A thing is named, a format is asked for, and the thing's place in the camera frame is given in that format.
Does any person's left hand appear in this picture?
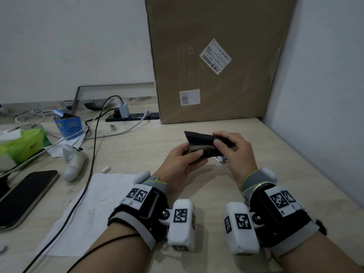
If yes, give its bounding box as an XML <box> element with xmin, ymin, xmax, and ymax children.
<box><xmin>154</xmin><ymin>142</ymin><xmax>209</xmax><ymax>194</ymax></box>

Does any person's right hand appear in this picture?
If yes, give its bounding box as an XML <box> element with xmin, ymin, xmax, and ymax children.
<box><xmin>212</xmin><ymin>131</ymin><xmax>259</xmax><ymax>186</ymax></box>

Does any black handheld device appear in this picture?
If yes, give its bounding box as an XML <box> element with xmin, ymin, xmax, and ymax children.
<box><xmin>183</xmin><ymin>131</ymin><xmax>236</xmax><ymax>158</ymax></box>

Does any person's right forearm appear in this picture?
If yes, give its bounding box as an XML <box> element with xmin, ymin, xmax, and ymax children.
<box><xmin>279</xmin><ymin>231</ymin><xmax>364</xmax><ymax>273</ymax></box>

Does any person's left forearm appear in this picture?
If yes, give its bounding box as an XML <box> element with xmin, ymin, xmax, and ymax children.
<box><xmin>70</xmin><ymin>222</ymin><xmax>152</xmax><ymax>273</ymax></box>

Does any small white barcode label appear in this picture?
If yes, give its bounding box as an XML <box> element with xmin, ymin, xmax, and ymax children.
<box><xmin>179</xmin><ymin>89</ymin><xmax>201</xmax><ymax>107</ymax></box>

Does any black power strip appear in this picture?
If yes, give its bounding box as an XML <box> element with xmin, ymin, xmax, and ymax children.
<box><xmin>105</xmin><ymin>111</ymin><xmax>160</xmax><ymax>122</ymax></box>

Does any large brown cardboard box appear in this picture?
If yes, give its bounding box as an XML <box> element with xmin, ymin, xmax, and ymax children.
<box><xmin>144</xmin><ymin>0</ymin><xmax>297</xmax><ymax>125</ymax></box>

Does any large white shipping label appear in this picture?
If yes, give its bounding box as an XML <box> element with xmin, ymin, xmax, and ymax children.
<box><xmin>199</xmin><ymin>38</ymin><xmax>232</xmax><ymax>75</ymax></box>

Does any white paper sheet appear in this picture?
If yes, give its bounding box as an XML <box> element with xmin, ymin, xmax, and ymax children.
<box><xmin>37</xmin><ymin>173</ymin><xmax>137</xmax><ymax>258</ymax></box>

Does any white handheld controller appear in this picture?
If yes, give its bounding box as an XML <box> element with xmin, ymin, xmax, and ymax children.
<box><xmin>62</xmin><ymin>145</ymin><xmax>88</xmax><ymax>182</ymax></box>

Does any crumpled white tissue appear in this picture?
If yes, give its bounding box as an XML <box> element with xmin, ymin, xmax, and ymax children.
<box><xmin>45</xmin><ymin>133</ymin><xmax>86</xmax><ymax>158</ymax></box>

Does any small blue carton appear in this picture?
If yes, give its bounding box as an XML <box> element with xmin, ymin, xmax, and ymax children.
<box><xmin>53</xmin><ymin>109</ymin><xmax>83</xmax><ymax>140</ymax></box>

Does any green tissue pack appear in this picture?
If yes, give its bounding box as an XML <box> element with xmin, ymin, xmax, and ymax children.
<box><xmin>0</xmin><ymin>128</ymin><xmax>52</xmax><ymax>171</ymax></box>

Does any black smartphone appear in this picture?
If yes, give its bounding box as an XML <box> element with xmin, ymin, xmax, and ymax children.
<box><xmin>0</xmin><ymin>170</ymin><xmax>59</xmax><ymax>231</ymax></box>

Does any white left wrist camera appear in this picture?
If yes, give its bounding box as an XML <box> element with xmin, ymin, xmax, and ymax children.
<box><xmin>167</xmin><ymin>199</ymin><xmax>197</xmax><ymax>252</ymax></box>

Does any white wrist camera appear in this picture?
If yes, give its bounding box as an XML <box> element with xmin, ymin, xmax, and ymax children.
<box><xmin>224</xmin><ymin>202</ymin><xmax>260</xmax><ymax>256</ymax></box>
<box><xmin>167</xmin><ymin>199</ymin><xmax>197</xmax><ymax>252</ymax></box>

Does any black left wrist strap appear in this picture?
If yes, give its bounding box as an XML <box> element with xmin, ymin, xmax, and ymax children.
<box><xmin>107</xmin><ymin>170</ymin><xmax>172</xmax><ymax>251</ymax></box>

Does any black wrist strap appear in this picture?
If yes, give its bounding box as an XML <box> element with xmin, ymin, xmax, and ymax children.
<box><xmin>242</xmin><ymin>167</ymin><xmax>327</xmax><ymax>257</ymax></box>
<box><xmin>107</xmin><ymin>170</ymin><xmax>172</xmax><ymax>251</ymax></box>

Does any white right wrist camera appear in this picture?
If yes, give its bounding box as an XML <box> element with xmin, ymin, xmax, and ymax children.
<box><xmin>224</xmin><ymin>202</ymin><xmax>260</xmax><ymax>256</ymax></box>

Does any long white cable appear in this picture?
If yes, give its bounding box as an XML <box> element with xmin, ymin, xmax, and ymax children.
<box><xmin>0</xmin><ymin>110</ymin><xmax>151</xmax><ymax>179</ymax></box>

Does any black right wrist strap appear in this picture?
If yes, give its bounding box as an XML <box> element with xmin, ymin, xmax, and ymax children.
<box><xmin>242</xmin><ymin>167</ymin><xmax>327</xmax><ymax>257</ymax></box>

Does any grey metal stand frame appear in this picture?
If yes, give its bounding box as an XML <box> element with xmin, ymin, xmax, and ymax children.
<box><xmin>63</xmin><ymin>82</ymin><xmax>156</xmax><ymax>115</ymax></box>

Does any long black cable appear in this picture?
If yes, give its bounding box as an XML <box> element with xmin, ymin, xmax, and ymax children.
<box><xmin>22</xmin><ymin>95</ymin><xmax>124</xmax><ymax>273</ymax></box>

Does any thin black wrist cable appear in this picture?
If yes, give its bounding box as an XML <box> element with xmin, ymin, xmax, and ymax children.
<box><xmin>66</xmin><ymin>233</ymin><xmax>140</xmax><ymax>273</ymax></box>

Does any coiled white cable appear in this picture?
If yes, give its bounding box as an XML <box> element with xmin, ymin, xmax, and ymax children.
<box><xmin>14</xmin><ymin>106</ymin><xmax>56</xmax><ymax>125</ymax></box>

